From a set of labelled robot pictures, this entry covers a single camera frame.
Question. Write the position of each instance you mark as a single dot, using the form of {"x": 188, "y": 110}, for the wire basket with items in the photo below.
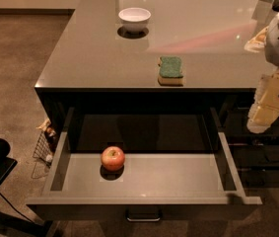
{"x": 44, "y": 149}

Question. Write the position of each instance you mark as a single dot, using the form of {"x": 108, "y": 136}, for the grey counter cabinet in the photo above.
{"x": 99, "y": 68}

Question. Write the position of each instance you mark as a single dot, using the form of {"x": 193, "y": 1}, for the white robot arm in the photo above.
{"x": 271, "y": 49}

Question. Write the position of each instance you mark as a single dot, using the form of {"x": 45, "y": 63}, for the green and yellow sponge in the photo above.
{"x": 170, "y": 72}

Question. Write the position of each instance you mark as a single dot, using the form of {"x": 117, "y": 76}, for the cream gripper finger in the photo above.
{"x": 265, "y": 109}
{"x": 257, "y": 43}

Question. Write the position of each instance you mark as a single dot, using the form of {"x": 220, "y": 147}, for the red apple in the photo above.
{"x": 113, "y": 158}

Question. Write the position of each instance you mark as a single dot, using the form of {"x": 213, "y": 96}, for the white ceramic bowl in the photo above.
{"x": 134, "y": 19}

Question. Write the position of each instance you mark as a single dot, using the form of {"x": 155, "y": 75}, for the metal drawer handle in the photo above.
{"x": 143, "y": 216}

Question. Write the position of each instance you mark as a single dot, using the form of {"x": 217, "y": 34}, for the open grey top drawer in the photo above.
{"x": 180, "y": 165}

